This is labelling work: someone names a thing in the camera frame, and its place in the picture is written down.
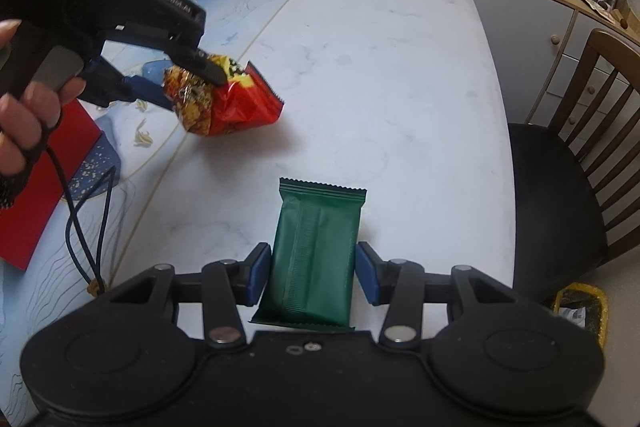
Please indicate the red popcorn snack bag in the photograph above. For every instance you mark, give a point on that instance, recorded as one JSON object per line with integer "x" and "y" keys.
{"x": 240, "y": 107}

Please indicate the wooden chair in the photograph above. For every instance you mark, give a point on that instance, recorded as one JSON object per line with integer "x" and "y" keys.
{"x": 550, "y": 187}

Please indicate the red cardboard box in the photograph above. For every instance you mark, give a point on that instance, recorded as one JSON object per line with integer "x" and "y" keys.
{"x": 40, "y": 187}

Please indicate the green snack packet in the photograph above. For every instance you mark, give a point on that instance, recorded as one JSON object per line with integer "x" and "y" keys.
{"x": 310, "y": 247}

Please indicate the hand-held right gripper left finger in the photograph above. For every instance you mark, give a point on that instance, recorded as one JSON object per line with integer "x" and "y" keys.
{"x": 260, "y": 274}

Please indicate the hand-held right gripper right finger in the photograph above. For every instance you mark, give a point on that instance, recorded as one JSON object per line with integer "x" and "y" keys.
{"x": 365, "y": 274}

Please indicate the yellow rimmed waste bin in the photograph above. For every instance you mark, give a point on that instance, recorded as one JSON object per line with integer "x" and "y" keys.
{"x": 602, "y": 307}

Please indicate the person's left hand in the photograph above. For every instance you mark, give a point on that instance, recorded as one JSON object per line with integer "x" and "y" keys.
{"x": 25, "y": 122}

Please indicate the wooden cabinet with white doors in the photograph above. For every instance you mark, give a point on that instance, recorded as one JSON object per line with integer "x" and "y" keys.
{"x": 520, "y": 7}

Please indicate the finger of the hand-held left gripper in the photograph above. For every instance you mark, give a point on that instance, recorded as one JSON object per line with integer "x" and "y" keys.
{"x": 200, "y": 64}
{"x": 135, "y": 88}

